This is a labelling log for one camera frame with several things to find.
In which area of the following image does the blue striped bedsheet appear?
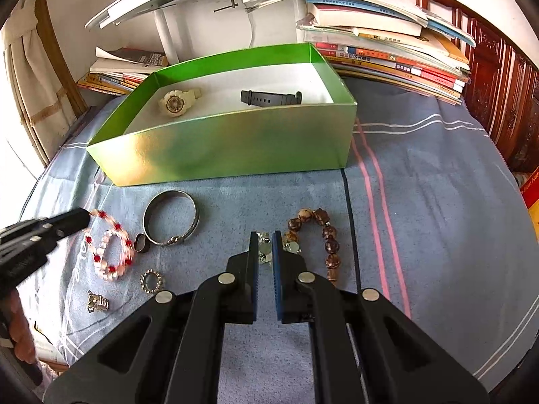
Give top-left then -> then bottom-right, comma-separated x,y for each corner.
17,78 -> 533,392

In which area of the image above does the white wrist watch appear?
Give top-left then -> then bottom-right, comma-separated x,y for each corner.
158,88 -> 203,116

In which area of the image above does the beige curtain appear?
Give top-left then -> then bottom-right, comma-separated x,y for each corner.
2,0 -> 89,169

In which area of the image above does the brown wooden bead bracelet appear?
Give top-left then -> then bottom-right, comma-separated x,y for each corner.
283,207 -> 342,288

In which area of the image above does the red wooden headboard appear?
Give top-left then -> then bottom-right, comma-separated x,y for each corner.
415,0 -> 539,173

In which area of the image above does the small sparkly ring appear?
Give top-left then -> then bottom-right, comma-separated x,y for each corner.
140,270 -> 163,293

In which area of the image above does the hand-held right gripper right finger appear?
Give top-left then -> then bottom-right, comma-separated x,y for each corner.
273,231 -> 490,404

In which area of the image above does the person's left hand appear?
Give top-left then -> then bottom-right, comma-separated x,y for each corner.
6,290 -> 36,365

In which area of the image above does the silver gold charm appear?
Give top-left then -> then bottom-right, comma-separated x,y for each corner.
86,290 -> 109,313

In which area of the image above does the red yellow bag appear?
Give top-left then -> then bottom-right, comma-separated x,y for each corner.
519,164 -> 539,211

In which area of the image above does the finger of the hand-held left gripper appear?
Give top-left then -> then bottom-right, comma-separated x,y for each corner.
25,209 -> 92,245

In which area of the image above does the green cardboard box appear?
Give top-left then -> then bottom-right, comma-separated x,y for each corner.
86,43 -> 358,187

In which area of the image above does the black wrist watch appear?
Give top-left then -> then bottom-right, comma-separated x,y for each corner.
240,90 -> 303,106

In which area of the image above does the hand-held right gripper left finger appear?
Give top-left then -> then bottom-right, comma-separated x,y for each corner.
44,231 -> 259,404

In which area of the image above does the tall stack of books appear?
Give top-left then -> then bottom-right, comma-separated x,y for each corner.
297,0 -> 476,106

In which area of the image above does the pale green bead bracelet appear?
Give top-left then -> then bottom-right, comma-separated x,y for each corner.
258,231 -> 300,264

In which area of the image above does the slanted stack of books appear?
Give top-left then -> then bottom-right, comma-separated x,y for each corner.
77,46 -> 169,95

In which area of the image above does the silver bangle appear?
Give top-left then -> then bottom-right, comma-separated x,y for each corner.
142,190 -> 200,247

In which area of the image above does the pink red bead bracelet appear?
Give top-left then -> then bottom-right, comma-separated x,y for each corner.
83,209 -> 136,282

